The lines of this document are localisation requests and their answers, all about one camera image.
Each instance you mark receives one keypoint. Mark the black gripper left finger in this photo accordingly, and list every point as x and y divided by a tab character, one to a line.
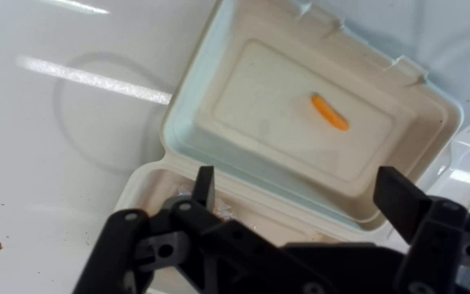
191	251

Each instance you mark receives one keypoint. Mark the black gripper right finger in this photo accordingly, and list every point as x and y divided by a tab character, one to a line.
447	239

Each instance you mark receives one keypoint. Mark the beige takeaway clamshell container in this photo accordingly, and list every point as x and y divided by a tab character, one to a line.
277	87

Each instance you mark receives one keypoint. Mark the orange snack piece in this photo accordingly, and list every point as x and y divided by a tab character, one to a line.
329	114

